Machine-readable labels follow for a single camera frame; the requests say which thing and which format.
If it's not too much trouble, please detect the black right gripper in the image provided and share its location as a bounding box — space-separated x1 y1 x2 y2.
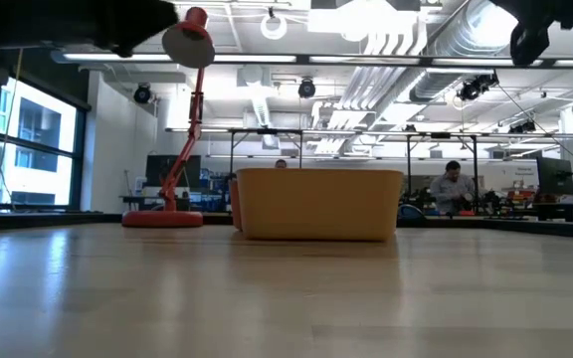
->
488 0 573 68

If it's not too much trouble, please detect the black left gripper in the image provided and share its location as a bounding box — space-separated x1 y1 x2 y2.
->
0 0 179 64

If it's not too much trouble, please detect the orange plastic bin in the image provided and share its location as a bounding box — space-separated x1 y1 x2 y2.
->
227 177 243 233

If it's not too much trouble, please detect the yellow plastic bin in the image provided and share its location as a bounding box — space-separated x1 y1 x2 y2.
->
235 167 406 243

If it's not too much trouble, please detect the long ceiling light strip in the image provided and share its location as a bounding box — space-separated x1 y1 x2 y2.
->
62 52 297 65

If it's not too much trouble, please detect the black computer monitor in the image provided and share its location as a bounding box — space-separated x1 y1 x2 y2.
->
536 156 573 197

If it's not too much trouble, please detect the red desk lamp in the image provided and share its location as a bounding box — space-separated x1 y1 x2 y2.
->
120 6 217 229

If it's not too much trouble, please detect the blue chair back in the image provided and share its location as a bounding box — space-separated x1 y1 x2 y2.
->
398 203 427 221

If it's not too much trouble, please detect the black ceiling camera cluster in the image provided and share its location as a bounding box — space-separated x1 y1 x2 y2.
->
456 72 500 102

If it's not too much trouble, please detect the black overhead rig frame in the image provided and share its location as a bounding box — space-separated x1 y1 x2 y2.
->
405 131 480 210
228 127 303 173

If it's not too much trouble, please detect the black wall screen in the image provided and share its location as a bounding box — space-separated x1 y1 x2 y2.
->
145 154 202 189

